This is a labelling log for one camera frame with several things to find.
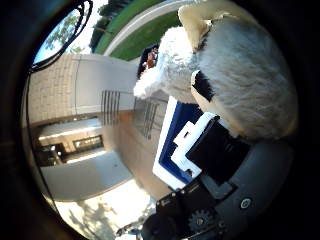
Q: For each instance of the black and red object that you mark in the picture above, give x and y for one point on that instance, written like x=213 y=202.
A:
x=150 y=60

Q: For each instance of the white grey plush toy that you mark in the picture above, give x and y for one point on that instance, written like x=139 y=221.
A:
x=246 y=66

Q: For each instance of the blue plastic container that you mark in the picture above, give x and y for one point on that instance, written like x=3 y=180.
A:
x=180 y=133

